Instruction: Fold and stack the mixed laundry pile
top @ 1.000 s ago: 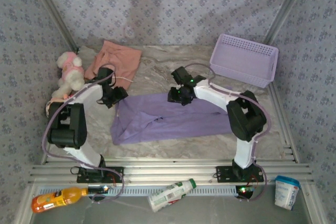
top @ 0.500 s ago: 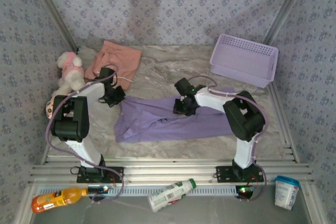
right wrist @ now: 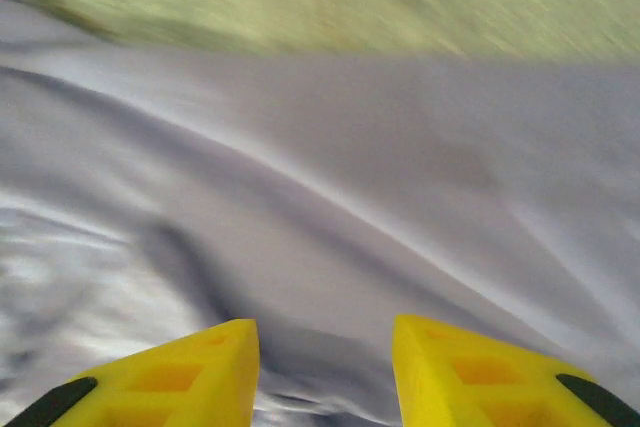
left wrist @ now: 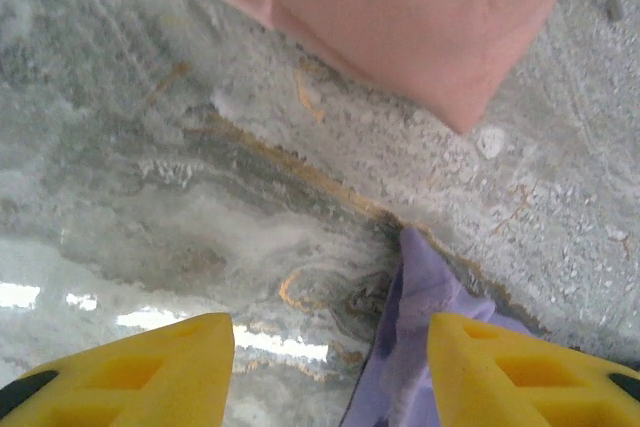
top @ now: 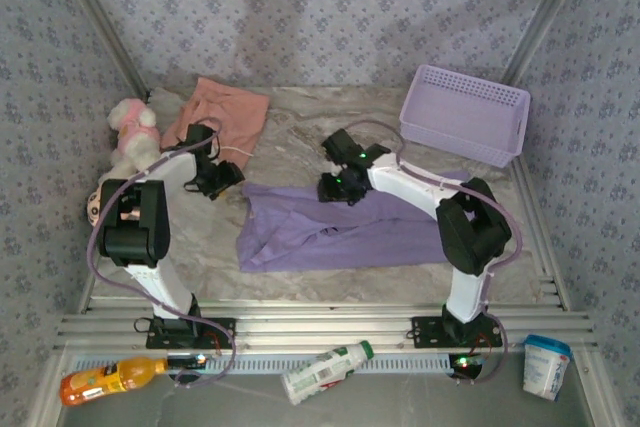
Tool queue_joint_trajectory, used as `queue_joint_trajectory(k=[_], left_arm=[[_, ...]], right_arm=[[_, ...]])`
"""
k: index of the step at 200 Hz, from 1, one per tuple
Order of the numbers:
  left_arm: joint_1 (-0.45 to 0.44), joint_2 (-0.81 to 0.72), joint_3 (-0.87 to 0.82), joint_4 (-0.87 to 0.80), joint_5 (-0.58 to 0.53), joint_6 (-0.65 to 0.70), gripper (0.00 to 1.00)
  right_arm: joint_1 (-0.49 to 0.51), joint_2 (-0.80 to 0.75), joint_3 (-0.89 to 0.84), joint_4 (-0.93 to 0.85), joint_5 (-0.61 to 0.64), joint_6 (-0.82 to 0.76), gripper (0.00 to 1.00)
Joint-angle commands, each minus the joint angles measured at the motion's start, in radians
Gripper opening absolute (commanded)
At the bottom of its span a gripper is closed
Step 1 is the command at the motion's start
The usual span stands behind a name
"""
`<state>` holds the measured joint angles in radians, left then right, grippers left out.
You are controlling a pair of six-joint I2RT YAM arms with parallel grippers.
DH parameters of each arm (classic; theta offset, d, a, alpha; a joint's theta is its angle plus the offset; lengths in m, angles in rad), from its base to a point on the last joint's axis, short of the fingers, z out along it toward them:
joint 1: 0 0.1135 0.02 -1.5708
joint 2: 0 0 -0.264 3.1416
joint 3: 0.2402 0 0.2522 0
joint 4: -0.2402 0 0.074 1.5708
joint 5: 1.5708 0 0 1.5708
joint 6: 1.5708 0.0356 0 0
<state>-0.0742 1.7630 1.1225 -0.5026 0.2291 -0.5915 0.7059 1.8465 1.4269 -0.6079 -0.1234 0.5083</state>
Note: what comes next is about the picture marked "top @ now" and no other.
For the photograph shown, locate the pink shorts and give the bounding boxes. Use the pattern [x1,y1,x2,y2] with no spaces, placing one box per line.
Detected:
[159,76,272,169]

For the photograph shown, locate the purple shirt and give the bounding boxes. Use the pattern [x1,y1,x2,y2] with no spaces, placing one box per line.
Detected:
[235,169,474,275]

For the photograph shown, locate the white plush dog pink outfit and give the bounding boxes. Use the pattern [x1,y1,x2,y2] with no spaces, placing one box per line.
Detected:
[106,97,164,182]

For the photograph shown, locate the plush doll pink striped shirt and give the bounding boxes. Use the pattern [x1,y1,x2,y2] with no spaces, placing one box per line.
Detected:
[83,188,105,226]

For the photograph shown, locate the purple plastic basket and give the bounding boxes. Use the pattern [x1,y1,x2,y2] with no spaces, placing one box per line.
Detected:
[398,64,532,170]

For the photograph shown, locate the small black controller board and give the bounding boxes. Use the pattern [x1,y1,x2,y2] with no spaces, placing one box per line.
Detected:
[166,353,208,370]
[447,352,487,380]

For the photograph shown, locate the white bottle green cap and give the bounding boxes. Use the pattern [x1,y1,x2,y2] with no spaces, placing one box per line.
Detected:
[279,339,376,406]

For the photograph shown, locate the orange juice bottle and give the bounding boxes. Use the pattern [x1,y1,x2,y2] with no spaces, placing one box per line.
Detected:
[59,355,169,408]

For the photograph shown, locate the white yogurt cup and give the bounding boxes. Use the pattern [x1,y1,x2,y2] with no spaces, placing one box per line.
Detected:
[521,333,574,403]

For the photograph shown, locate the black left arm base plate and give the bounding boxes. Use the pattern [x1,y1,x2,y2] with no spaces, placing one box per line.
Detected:
[145,316,238,350]

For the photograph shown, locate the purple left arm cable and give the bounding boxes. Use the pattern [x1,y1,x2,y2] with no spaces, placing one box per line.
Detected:
[86,116,239,391]

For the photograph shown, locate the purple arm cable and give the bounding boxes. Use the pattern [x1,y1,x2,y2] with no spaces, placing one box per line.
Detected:
[342,119,526,386]
[86,116,239,391]

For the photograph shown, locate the aluminium table side rail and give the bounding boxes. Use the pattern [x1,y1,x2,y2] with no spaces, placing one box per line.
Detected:
[508,155,572,312]
[76,229,110,314]

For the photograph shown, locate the aluminium mounting rail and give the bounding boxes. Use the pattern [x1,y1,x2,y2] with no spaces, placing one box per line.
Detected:
[53,295,599,354]

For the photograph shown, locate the slotted grey cable duct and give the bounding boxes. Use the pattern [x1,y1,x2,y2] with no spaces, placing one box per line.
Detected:
[69,353,452,376]

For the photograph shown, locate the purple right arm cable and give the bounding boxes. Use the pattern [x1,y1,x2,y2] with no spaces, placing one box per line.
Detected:
[342,119,526,386]

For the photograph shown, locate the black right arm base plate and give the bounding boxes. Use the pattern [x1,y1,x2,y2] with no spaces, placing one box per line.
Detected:
[410,315,504,349]

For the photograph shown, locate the aluminium frame post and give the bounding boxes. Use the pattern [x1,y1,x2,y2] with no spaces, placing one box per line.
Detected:
[499,0,597,94]

